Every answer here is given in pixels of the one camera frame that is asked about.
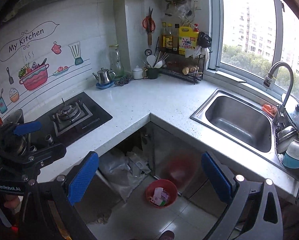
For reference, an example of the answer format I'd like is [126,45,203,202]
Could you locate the black gas stove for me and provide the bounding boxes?
[25,92,113,152]

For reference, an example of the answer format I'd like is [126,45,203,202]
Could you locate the steel wool scrubber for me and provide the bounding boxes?
[114,75,133,86]

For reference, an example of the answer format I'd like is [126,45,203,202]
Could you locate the white lidded sugar jar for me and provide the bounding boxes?
[132,66,144,80]

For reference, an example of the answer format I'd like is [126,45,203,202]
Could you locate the wok with glass lid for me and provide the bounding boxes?
[0,109,25,128]

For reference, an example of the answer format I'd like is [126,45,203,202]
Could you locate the blue saucer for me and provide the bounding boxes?
[96,81,115,90]

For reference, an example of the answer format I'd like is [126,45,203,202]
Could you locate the black wire shelf rack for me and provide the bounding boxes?
[154,38,206,85]

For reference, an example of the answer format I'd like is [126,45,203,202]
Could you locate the red handled scissors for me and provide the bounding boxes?
[142,7,156,33]

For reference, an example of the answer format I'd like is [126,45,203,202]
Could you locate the black plastic bag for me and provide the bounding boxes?
[197,31,212,48]

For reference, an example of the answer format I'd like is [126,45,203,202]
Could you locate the dark soy sauce bottle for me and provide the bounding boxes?
[160,22,179,54]

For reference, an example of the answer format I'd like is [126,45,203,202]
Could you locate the red trash bin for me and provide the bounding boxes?
[145,179,178,209]

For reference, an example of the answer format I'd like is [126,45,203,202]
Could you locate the stainless steel sink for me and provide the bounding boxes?
[190,89,299,181]

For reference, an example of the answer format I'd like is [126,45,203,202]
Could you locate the yellow OMO detergent jug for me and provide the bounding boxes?
[178,26,199,57]

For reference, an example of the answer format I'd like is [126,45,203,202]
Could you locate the white green medicine box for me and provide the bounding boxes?
[150,187,169,206]

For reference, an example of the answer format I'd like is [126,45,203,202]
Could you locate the orange scrubber by sink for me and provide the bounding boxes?
[262,104,277,118]

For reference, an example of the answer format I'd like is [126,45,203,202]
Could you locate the green shallow dish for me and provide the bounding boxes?
[114,74,128,81]

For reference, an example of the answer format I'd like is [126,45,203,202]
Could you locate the dark green utensil mug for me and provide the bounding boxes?
[143,68,159,80]

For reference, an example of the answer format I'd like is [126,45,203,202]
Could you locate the glass carafe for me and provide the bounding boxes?
[109,44,124,76]

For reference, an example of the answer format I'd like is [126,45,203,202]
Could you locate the stainless steel teapot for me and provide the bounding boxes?
[93,68,116,86]

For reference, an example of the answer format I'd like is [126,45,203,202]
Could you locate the steel gooseneck faucet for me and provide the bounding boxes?
[263,61,294,107]

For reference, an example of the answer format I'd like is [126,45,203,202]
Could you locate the person's left hand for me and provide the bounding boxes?
[0,194,20,209]

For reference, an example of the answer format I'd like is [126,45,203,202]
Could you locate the ginger root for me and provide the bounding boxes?
[182,66,199,75]

